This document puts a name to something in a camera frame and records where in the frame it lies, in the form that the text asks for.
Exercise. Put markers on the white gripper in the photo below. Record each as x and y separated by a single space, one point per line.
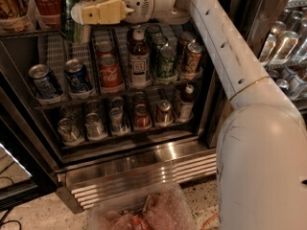
140 1

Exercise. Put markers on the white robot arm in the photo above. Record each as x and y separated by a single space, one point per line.
262 145

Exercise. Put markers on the red cola can behind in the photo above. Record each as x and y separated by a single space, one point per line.
105 48

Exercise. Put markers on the green can behind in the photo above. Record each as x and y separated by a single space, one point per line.
157 43

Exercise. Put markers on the red cola can front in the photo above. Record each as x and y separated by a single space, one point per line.
111 79

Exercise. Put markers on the green can front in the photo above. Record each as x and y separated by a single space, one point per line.
166 62

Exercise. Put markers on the brown orange can behind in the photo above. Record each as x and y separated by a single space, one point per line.
182 42

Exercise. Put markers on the brown orange can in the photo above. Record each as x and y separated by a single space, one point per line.
182 42
192 58

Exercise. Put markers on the tall tan patterned can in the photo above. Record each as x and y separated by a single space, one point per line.
15 16

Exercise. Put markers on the brown orange can front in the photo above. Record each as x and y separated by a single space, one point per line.
192 58

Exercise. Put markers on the blue silver can left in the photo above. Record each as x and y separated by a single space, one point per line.
48 89

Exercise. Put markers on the stainless steel fridge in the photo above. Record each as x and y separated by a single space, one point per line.
94 171

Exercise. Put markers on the silver grey can bottom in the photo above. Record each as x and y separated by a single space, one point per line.
118 124

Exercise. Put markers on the red can bottom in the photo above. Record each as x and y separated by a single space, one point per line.
141 117

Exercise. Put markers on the white green can bottom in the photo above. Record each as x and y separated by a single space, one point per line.
69 131

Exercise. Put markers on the glass fridge door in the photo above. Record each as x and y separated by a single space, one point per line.
255 16

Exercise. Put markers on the brown tea bottle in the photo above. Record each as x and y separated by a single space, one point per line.
139 60

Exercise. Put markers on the small tea bottle bottom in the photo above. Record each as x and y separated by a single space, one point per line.
185 103

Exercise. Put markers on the clear plastic bin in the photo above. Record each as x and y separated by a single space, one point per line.
159 207

